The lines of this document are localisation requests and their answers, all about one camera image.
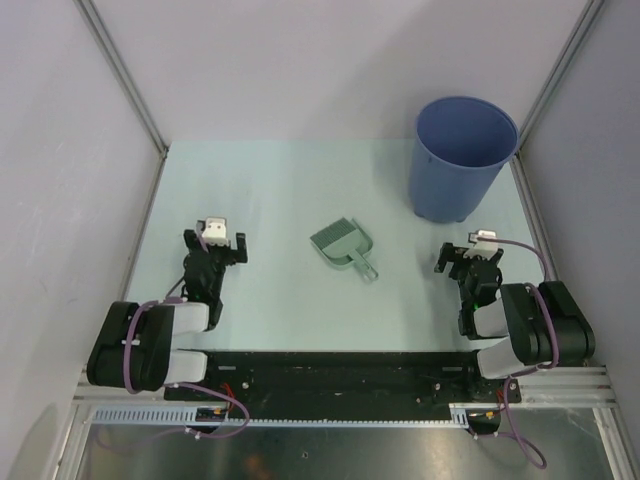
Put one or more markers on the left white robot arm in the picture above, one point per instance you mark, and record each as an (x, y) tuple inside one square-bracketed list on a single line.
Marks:
[(134, 351)]

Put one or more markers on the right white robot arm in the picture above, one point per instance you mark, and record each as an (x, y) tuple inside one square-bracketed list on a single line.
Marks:
[(535, 327)]

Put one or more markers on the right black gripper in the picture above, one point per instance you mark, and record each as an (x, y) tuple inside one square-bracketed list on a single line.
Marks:
[(450, 253)]

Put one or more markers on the blue plastic waste bin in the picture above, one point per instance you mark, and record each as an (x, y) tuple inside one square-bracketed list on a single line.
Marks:
[(461, 145)]

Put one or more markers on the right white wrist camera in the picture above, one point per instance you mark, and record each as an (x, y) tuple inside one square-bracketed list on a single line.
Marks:
[(484, 244)]

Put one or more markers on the small green hand brush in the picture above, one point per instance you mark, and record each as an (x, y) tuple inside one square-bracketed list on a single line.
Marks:
[(337, 234)]

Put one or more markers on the aluminium frame post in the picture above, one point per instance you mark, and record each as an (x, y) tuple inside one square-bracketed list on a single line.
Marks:
[(116, 63), (578, 36)]

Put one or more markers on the left aluminium frame post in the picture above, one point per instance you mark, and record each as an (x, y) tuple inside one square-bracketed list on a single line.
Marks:
[(116, 63)]

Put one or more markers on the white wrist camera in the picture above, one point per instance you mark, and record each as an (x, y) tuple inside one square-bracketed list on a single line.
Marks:
[(214, 232), (484, 244)]

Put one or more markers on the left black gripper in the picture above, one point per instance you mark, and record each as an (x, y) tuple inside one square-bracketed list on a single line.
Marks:
[(233, 255)]

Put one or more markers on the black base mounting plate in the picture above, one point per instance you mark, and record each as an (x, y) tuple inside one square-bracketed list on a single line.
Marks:
[(349, 386)]

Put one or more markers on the right aluminium frame post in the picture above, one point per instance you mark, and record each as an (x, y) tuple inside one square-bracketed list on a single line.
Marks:
[(578, 36)]

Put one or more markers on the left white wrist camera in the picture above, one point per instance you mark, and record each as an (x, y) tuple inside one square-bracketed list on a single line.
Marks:
[(214, 232)]

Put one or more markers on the green plastic dustpan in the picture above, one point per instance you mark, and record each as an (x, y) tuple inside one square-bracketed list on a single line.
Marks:
[(354, 255)]

